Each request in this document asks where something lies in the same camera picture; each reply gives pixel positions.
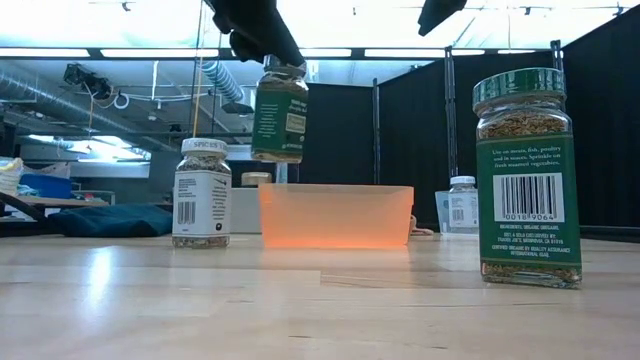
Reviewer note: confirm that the black hanging device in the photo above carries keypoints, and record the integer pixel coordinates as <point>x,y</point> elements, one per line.
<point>87,80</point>

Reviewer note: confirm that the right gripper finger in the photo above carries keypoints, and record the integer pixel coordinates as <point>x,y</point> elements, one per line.
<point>440,12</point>

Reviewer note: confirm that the grey plastic bin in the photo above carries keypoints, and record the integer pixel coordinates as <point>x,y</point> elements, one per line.
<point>245,210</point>

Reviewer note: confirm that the silver metal ventilation duct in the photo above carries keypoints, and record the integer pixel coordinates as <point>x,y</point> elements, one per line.
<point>50,102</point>

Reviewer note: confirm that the blue storage box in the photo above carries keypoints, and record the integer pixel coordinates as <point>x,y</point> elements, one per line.
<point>45,186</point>

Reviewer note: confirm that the dark blue cloth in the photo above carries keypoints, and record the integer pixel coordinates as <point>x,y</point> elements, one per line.
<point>110,220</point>

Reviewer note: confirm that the ceiling light strip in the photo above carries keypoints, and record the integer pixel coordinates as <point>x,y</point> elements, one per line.
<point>160,52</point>
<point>45,52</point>
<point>425,52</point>
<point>325,52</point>

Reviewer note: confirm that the white lid spice jar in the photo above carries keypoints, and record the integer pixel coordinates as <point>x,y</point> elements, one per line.
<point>462,210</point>
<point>200,200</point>

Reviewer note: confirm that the green lid spice jar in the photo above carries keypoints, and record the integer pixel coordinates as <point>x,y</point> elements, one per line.
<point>280,120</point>
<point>527,200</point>

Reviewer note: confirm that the tan lid spice jar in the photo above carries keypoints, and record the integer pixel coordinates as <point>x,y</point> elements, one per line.
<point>256,179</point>

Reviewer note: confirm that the black curtain partition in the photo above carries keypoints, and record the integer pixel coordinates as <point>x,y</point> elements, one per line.
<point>610,150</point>
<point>415,140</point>
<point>340,135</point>

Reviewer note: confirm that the pink striped cloth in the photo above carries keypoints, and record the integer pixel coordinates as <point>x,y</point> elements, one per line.
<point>420,231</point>

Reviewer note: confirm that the clear plastic container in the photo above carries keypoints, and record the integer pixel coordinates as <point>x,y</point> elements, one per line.
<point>441,212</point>

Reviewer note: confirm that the orange translucent plastic bin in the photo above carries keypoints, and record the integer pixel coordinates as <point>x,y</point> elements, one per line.
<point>335,215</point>

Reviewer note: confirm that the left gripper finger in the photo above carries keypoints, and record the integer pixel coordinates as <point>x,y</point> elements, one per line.
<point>272,42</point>

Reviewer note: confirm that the pale yellow bag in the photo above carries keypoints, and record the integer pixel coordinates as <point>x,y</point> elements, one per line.
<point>10,175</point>

